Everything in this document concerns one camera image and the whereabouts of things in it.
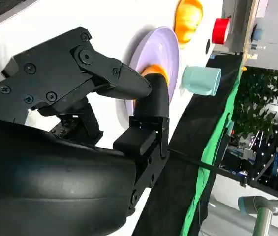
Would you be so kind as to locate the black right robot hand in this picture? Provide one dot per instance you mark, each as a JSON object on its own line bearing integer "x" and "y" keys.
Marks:
{"x": 55, "y": 172}

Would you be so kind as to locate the orange and white bread roll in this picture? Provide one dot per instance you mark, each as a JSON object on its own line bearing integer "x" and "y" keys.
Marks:
{"x": 157, "y": 68}
{"x": 188, "y": 22}

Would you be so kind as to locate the black cloth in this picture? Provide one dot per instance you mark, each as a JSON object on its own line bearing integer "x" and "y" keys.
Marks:
{"x": 190, "y": 127}

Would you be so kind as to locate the lilac plate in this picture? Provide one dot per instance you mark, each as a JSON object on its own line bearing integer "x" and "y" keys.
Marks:
{"x": 158, "y": 49}

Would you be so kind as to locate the green cloth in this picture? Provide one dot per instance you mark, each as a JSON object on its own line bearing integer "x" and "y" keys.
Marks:
{"x": 215, "y": 137}

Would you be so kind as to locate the pale green mug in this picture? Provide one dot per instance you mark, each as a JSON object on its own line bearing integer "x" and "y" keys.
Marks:
{"x": 200, "y": 79}

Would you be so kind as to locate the black round table grommet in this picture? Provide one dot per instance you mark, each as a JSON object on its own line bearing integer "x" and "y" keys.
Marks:
{"x": 207, "y": 45}

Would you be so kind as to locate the green leafy plant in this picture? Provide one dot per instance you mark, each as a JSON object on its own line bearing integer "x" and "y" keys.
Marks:
{"x": 256, "y": 98}

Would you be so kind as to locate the red emergency stop button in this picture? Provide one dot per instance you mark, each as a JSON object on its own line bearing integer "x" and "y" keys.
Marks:
{"x": 221, "y": 30}

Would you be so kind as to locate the pale blue box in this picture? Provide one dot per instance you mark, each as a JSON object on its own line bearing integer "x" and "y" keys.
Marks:
{"x": 258, "y": 32}

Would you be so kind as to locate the grey metal frame post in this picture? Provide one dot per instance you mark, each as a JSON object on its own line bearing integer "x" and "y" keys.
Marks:
{"x": 238, "y": 22}

